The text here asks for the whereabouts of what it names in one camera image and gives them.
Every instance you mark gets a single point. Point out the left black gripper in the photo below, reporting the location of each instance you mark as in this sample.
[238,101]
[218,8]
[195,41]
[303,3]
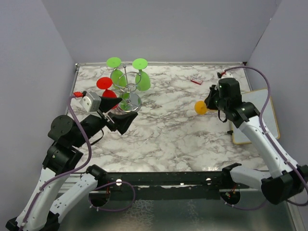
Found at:
[122,121]

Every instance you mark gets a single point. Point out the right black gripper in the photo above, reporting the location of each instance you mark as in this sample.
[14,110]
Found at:
[214,89]

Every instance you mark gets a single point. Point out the orange plastic wine glass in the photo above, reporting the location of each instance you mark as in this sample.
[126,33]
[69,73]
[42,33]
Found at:
[201,109]

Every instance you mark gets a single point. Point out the red plastic wine glass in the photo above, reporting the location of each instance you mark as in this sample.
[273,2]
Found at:
[104,84]

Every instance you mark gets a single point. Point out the green wine glass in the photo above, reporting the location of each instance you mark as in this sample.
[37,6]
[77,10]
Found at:
[142,79]
[117,76]

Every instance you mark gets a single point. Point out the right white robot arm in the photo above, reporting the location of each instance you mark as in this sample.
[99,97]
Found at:
[285,178]

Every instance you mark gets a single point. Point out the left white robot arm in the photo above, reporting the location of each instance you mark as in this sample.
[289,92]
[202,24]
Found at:
[90,113]

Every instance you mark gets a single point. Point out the chrome wine glass rack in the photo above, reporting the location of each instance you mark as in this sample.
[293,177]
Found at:
[131,101]

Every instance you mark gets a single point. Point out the small red white box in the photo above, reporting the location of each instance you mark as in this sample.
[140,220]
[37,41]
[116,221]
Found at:
[197,80]

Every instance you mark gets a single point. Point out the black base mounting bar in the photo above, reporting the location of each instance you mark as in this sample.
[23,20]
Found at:
[125,186]

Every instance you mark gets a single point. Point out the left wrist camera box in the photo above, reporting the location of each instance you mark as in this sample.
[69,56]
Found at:
[90,101]

